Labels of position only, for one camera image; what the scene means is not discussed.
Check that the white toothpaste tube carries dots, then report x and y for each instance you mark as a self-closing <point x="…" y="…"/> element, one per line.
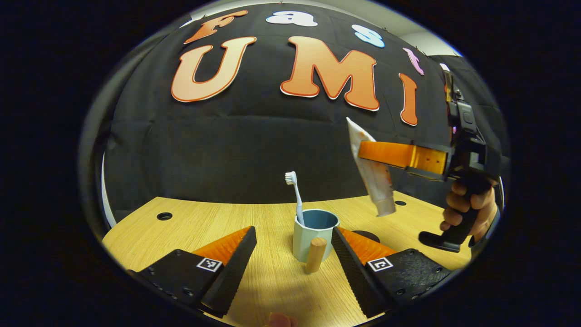
<point x="376" y="177"/>

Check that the white toothbrush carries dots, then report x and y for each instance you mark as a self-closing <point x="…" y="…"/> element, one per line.
<point x="297" y="195"/>

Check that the brown round coaster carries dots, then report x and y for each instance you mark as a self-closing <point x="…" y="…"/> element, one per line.
<point x="368" y="236"/>

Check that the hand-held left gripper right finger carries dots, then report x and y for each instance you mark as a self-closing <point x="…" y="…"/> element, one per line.
<point x="352" y="272"/>

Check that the light blue cup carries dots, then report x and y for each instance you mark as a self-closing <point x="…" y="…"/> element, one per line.
<point x="304" y="245"/>

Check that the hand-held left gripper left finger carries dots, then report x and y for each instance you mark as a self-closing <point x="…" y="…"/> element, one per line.
<point x="236" y="272"/>

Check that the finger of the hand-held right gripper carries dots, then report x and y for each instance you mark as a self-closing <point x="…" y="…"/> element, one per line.
<point x="395" y="154"/>

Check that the black backdrop cloth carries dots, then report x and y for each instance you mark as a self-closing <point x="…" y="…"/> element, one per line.
<point x="254" y="145"/>

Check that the wooden desktop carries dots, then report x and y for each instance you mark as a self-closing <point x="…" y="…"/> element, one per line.
<point x="272" y="281"/>

